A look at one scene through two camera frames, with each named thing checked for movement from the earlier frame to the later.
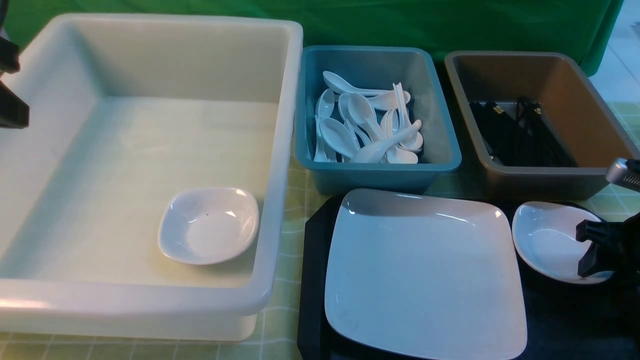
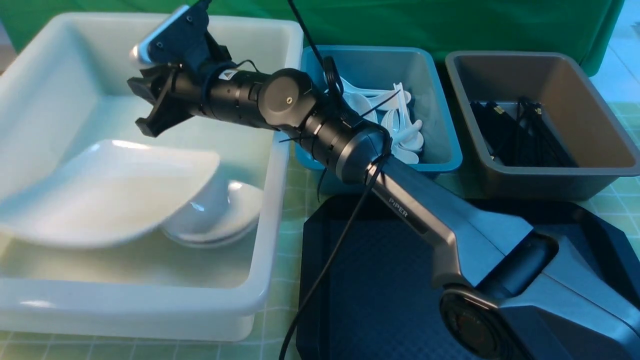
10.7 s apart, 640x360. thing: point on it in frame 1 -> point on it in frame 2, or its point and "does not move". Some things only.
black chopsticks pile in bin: [528, 139] does not move
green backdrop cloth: [581, 29] does not move
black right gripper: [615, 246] -> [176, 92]
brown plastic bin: [537, 127] does not move
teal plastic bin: [374, 120] does not move
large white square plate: [430, 275] -> [109, 193]
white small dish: [546, 234] -> [226, 209]
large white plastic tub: [147, 198] does not move
